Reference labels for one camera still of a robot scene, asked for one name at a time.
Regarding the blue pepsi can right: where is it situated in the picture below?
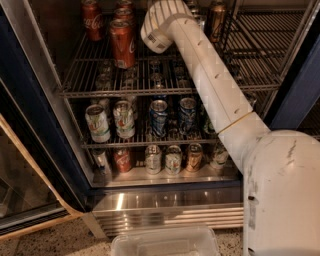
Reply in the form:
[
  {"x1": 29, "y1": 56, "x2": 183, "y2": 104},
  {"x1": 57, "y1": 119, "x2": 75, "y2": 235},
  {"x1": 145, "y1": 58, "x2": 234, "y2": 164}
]
[{"x1": 178, "y1": 97, "x2": 197, "y2": 135}]

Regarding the left rear red cola can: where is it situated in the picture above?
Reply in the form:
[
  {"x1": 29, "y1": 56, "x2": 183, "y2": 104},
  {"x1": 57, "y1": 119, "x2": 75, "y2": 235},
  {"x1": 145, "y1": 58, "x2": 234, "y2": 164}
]
[{"x1": 81, "y1": 0, "x2": 104, "y2": 41}]

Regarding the bottom silver slim can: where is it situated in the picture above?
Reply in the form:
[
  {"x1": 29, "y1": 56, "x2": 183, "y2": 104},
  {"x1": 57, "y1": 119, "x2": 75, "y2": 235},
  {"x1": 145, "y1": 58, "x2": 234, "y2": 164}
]
[{"x1": 92, "y1": 148, "x2": 111, "y2": 175}]

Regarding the gold brown can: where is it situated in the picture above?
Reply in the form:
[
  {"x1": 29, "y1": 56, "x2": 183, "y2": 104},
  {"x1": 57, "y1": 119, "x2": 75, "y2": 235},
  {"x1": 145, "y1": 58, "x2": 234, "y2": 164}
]
[{"x1": 208, "y1": 0, "x2": 226, "y2": 42}]

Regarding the open glass fridge door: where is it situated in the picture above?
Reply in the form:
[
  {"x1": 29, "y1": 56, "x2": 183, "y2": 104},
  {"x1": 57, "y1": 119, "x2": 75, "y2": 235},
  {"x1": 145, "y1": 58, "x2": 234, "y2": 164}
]
[{"x1": 0, "y1": 78, "x2": 84, "y2": 242}]

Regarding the blue pepsi can left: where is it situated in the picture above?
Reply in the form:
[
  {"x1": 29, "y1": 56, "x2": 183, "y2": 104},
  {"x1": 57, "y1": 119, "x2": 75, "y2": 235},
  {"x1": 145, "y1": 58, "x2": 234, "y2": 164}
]
[{"x1": 149, "y1": 100, "x2": 168, "y2": 138}]

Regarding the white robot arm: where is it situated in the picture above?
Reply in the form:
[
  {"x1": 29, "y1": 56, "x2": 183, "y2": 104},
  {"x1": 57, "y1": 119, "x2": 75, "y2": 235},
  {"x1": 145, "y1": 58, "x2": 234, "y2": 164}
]
[{"x1": 141, "y1": 0, "x2": 320, "y2": 256}]

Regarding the middle wire shelf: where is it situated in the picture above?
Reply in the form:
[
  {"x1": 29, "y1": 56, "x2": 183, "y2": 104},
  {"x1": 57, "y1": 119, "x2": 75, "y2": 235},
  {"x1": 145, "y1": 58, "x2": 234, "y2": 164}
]
[{"x1": 70, "y1": 88, "x2": 217, "y2": 149}]

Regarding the top wire shelf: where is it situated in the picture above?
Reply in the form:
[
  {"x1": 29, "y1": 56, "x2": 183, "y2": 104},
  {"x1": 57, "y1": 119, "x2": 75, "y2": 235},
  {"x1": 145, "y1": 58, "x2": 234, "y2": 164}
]
[{"x1": 61, "y1": 10, "x2": 303, "y2": 98}]

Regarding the bottom right white can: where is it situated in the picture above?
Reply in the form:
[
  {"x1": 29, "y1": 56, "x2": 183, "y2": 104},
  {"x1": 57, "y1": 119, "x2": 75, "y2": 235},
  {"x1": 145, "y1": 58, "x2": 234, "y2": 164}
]
[{"x1": 210, "y1": 142, "x2": 229, "y2": 169}]

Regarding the bottom white green can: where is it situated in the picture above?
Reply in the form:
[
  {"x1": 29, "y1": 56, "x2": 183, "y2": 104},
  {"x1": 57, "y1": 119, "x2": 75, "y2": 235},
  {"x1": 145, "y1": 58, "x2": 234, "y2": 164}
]
[{"x1": 165, "y1": 145, "x2": 182, "y2": 175}]

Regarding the wire shelf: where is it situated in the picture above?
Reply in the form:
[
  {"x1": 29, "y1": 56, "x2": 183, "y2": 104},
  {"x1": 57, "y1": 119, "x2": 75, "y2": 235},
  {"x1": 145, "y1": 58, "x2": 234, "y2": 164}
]
[
  {"x1": 61, "y1": 10, "x2": 303, "y2": 98},
  {"x1": 70, "y1": 88, "x2": 217, "y2": 149}
]

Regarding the stainless steel fridge base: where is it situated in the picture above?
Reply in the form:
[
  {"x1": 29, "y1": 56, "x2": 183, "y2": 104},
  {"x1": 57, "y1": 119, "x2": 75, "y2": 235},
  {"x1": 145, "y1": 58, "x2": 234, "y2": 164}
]
[{"x1": 91, "y1": 181, "x2": 243, "y2": 237}]

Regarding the bottom white can left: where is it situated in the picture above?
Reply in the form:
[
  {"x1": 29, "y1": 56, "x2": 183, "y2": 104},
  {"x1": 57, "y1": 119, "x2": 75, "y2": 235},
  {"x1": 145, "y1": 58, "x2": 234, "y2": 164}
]
[{"x1": 145, "y1": 145, "x2": 162, "y2": 175}]

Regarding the blue pepsi can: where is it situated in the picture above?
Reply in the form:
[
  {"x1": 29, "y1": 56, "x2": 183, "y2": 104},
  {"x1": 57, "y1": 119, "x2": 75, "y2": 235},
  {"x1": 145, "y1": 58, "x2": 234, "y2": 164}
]
[
  {"x1": 149, "y1": 100, "x2": 168, "y2": 138},
  {"x1": 178, "y1": 97, "x2": 197, "y2": 135}
]

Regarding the bottom gold can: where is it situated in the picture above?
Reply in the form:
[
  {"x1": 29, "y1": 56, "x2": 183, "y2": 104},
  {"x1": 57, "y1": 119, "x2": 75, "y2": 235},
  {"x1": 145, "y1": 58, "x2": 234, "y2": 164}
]
[{"x1": 186, "y1": 143, "x2": 203, "y2": 172}]

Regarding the bottom red cola can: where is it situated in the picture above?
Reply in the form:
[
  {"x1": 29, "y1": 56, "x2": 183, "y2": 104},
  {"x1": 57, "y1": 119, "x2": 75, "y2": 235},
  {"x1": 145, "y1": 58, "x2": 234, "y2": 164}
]
[{"x1": 114, "y1": 148, "x2": 132, "y2": 173}]

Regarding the left white green soda can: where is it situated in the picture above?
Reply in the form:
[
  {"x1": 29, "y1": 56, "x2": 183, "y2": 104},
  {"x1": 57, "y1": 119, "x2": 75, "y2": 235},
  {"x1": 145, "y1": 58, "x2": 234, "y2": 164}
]
[{"x1": 85, "y1": 104, "x2": 110, "y2": 143}]

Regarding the red cola can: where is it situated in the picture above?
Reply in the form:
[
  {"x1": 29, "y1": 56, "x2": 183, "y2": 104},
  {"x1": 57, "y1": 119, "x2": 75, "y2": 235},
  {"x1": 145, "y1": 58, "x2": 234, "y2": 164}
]
[
  {"x1": 109, "y1": 19, "x2": 135, "y2": 69},
  {"x1": 81, "y1": 0, "x2": 104, "y2": 41},
  {"x1": 116, "y1": 0, "x2": 135, "y2": 11},
  {"x1": 114, "y1": 8, "x2": 136, "y2": 25},
  {"x1": 114, "y1": 148, "x2": 132, "y2": 173}
]

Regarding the clear plastic bin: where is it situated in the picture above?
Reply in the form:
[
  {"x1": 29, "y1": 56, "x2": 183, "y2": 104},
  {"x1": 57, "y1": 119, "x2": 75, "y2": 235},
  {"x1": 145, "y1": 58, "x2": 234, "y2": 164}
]
[{"x1": 111, "y1": 226, "x2": 221, "y2": 256}]

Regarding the front red cola can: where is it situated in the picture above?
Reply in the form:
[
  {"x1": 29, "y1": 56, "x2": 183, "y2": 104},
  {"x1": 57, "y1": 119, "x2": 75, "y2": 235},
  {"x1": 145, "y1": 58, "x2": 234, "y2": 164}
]
[{"x1": 109, "y1": 19, "x2": 135, "y2": 69}]

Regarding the blue fridge centre post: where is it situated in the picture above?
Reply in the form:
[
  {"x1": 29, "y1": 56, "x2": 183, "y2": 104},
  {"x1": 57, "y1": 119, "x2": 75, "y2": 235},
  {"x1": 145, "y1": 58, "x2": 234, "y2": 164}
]
[{"x1": 263, "y1": 33, "x2": 320, "y2": 131}]

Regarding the middle red cola can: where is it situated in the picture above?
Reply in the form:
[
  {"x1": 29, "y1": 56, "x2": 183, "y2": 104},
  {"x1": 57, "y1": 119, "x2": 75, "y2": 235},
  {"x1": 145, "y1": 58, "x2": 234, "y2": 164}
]
[{"x1": 114, "y1": 8, "x2": 136, "y2": 25}]

